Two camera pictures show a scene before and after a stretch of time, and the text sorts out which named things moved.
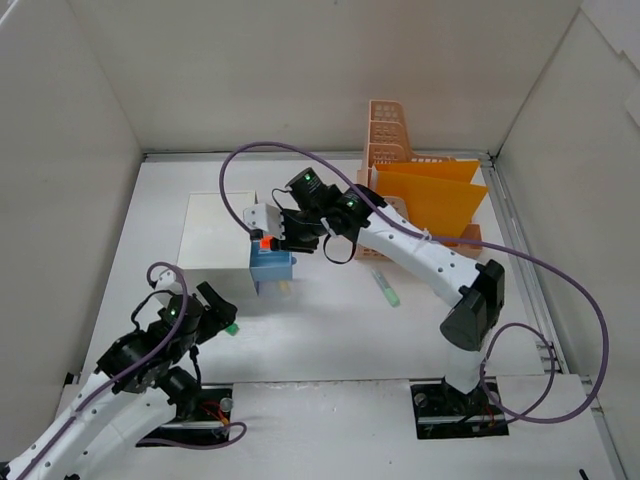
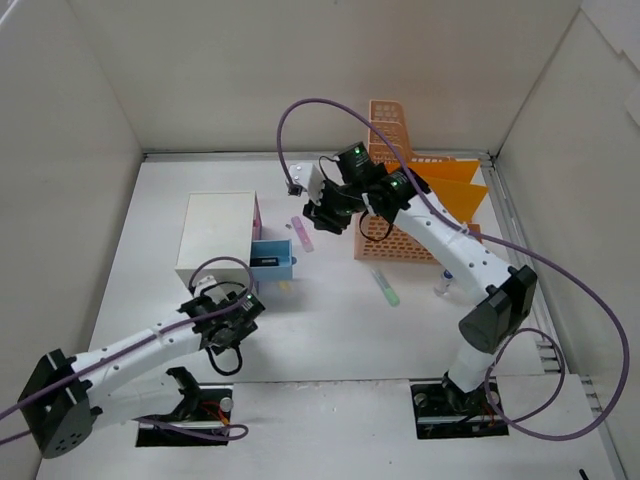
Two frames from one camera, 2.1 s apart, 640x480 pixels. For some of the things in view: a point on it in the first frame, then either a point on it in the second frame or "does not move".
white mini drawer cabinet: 215,249 does not move
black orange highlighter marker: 265,241 -> 261,262
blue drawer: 270,265 does not move
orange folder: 440,196 does not move
